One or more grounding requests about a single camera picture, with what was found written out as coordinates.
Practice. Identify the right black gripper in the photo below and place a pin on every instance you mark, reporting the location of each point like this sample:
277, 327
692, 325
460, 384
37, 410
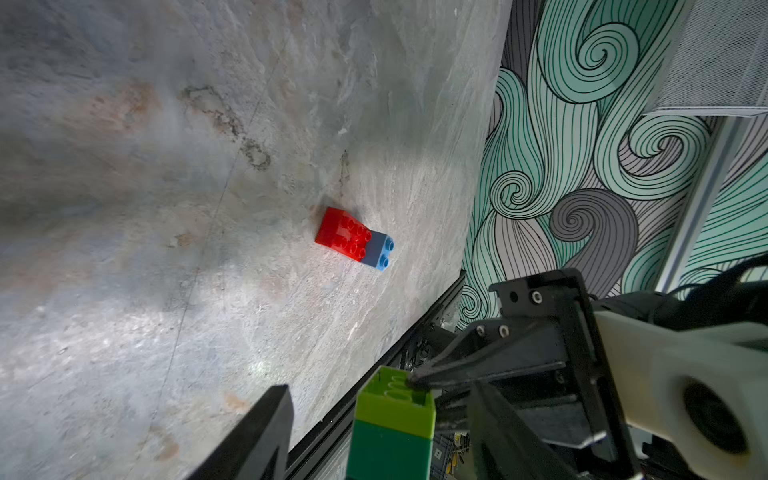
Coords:
533, 387

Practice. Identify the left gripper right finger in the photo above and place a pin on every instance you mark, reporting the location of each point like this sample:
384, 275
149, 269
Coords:
503, 446

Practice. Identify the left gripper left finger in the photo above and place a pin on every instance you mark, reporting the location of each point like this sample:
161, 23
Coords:
258, 446

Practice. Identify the small dark green lego brick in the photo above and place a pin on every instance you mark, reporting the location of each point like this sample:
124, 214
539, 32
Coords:
381, 453

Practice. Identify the lime green lego brick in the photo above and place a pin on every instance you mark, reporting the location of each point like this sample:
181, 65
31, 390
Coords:
387, 401

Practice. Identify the small light blue lego brick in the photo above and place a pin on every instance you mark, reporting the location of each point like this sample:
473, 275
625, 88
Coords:
378, 251

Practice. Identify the red lego brick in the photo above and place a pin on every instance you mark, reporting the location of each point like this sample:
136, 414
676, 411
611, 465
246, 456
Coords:
343, 233

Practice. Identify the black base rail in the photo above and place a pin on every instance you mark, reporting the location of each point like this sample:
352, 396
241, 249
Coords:
323, 452

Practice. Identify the aluminium wall rail right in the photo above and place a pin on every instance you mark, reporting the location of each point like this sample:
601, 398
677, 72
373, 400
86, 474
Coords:
724, 220

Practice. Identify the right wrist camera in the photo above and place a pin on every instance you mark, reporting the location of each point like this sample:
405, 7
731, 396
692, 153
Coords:
704, 390

